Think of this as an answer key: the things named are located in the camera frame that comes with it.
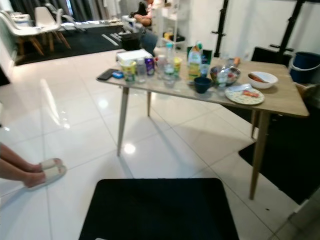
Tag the yellow juice carton green cap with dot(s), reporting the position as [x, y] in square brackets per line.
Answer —
[194, 61]

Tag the person's bare leg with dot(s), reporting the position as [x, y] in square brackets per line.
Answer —
[15, 172]
[15, 152]

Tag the white chair wooden legs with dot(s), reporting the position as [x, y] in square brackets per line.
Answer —
[47, 19]
[20, 29]

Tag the dark room rug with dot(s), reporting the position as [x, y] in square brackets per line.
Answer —
[70, 45]

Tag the black smartphone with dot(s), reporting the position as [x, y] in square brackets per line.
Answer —
[105, 75]

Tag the small blue tin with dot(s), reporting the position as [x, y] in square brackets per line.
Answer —
[117, 75]

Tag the yellow green paper cup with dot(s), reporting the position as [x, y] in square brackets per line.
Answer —
[129, 71]

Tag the white flat box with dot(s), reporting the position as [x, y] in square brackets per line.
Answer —
[133, 55]

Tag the clear glass tumbler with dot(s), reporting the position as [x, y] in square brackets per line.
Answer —
[140, 71]

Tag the black bin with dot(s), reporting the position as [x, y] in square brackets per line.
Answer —
[130, 41]

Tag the purple drink can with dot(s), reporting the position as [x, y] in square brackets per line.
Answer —
[149, 66]

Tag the clear glass jar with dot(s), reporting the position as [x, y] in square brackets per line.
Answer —
[161, 66]

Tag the tall clear water bottle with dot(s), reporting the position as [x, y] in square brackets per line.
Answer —
[169, 62]

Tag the seated person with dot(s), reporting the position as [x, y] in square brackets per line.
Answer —
[145, 15]

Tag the yellow drink can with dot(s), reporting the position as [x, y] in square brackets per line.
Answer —
[177, 65]

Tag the white shelf unit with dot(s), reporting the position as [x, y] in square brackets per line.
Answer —
[172, 20]

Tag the dark blue cup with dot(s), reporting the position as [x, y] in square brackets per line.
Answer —
[202, 85]

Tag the dark green box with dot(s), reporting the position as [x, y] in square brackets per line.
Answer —
[207, 54]

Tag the small clear plastic bottle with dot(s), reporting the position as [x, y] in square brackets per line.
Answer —
[222, 82]

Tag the shiny metal bowl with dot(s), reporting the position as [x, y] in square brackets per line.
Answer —
[232, 75]

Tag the clear plastic wrap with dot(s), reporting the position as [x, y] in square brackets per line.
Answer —
[236, 88]

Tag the black stand pole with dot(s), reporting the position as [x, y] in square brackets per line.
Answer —
[220, 25]
[291, 27]

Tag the patterned round plate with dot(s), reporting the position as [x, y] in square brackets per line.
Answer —
[242, 100]

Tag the small orange object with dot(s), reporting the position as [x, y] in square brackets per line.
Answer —
[236, 61]

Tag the orange food packet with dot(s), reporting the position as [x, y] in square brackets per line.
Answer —
[250, 93]

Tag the reddish food piece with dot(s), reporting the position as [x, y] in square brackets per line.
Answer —
[256, 78]

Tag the white bowl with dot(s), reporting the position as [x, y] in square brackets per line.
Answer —
[266, 82]

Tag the black low box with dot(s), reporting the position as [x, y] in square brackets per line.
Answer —
[270, 55]

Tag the light wooden table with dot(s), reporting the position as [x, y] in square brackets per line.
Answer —
[280, 95]

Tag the black flat floor mat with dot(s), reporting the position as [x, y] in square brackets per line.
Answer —
[290, 155]

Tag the small wooden crate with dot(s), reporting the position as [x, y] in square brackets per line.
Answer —
[307, 89]

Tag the blue plastic bucket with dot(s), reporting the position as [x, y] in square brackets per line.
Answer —
[306, 65]

